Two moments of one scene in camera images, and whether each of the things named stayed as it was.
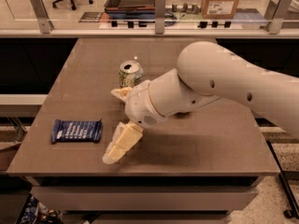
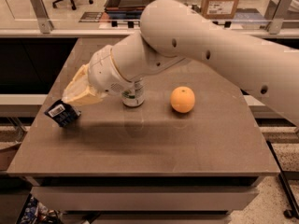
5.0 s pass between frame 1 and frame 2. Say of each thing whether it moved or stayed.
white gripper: moved
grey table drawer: stayed
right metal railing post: stayed
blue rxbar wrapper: moved
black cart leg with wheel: stayed
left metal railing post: stayed
